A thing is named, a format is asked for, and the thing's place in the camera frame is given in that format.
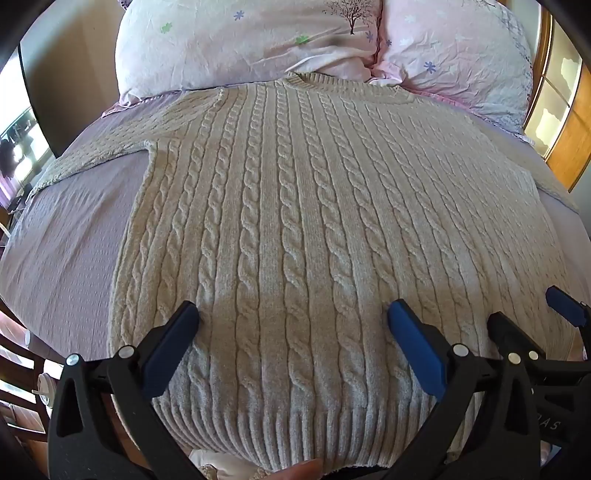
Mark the lavender bed sheet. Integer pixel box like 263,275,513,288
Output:
0,90,591,365

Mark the wooden headboard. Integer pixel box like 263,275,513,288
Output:
524,9,591,192

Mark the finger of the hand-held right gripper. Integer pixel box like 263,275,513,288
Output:
486,311,548,361
546,285,591,329

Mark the pink and blue floral pillow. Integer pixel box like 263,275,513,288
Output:
369,0,536,139

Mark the wooden chair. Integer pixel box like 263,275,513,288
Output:
0,295,63,467

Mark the person's bare knee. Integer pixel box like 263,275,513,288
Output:
273,459,325,480

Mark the cream cable-knit sweater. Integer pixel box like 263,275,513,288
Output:
28,71,583,477

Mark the pink tree-print pillow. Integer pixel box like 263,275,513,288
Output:
114,0,386,106

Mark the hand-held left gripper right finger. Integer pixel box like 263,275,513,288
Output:
387,298,542,480

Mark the white lace cloth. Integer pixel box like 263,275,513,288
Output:
189,451,278,480

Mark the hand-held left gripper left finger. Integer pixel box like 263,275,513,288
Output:
46,300,209,480

